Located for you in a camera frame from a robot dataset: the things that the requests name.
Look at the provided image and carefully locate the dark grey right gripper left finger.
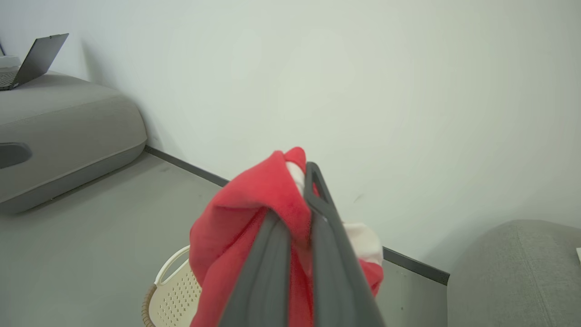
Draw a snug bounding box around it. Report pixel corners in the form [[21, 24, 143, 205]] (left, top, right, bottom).
[[219, 209, 291, 327]]

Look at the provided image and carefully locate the white perforated laundry basket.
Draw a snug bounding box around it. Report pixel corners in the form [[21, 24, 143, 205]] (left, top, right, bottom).
[[142, 245, 202, 327]]

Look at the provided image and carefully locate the smooth grey rounded seat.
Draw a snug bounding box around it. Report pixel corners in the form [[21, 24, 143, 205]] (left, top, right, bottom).
[[0, 70, 148, 215]]

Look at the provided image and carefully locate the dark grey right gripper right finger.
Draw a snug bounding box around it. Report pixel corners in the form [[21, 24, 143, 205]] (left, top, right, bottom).
[[303, 161, 387, 327]]

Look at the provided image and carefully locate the black baseboard strip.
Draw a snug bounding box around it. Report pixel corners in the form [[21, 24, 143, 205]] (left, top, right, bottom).
[[144, 145, 450, 286]]

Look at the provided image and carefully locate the grey open laptop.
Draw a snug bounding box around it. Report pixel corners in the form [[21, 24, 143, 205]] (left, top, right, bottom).
[[0, 33, 69, 91]]

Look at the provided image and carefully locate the red garment with white stripes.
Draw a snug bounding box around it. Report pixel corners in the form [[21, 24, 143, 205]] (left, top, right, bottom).
[[188, 146, 384, 327]]

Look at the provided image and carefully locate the grey fabric sofa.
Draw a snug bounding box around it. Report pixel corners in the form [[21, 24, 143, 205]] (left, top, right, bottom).
[[447, 219, 581, 327]]

